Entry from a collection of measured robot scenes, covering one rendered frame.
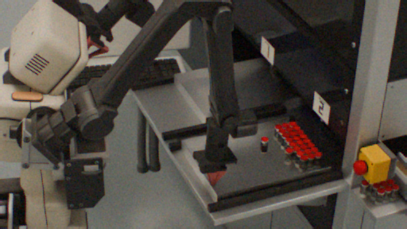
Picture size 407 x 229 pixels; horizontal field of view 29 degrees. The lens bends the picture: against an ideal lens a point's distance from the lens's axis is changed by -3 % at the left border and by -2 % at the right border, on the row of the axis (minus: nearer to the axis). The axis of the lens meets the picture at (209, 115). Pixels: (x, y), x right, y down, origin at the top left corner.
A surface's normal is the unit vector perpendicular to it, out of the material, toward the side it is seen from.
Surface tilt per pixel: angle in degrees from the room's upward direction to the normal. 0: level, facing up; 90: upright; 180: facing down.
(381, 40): 90
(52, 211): 90
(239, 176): 0
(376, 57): 90
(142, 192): 0
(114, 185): 0
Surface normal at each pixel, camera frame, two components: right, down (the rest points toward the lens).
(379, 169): 0.39, 0.53
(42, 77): 0.18, 0.56
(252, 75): 0.03, -0.83
